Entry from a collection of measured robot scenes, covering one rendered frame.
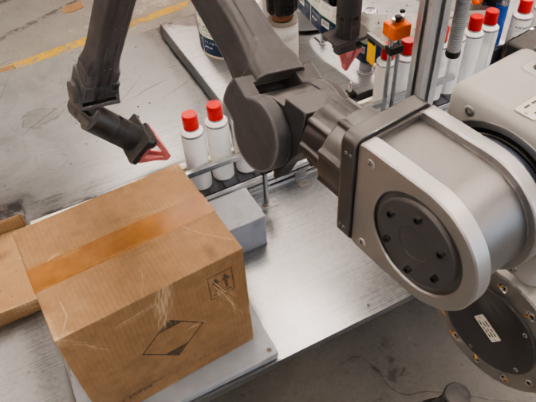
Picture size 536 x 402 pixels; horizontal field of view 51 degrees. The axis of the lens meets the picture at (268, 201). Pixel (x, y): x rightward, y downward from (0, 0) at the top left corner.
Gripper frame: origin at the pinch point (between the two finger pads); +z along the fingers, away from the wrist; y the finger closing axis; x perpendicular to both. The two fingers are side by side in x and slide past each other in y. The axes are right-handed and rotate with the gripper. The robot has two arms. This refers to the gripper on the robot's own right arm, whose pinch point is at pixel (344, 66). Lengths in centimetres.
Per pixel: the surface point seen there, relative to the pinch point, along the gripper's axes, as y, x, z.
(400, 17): -2.6, 14.8, -19.5
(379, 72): -5.3, 6.8, -0.3
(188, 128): 44.1, 7.5, -4.6
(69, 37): 39, -248, 109
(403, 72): -11.2, 8.8, 0.4
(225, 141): 36.7, 8.5, 1.5
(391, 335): -10, 26, 101
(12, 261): 88, 3, 18
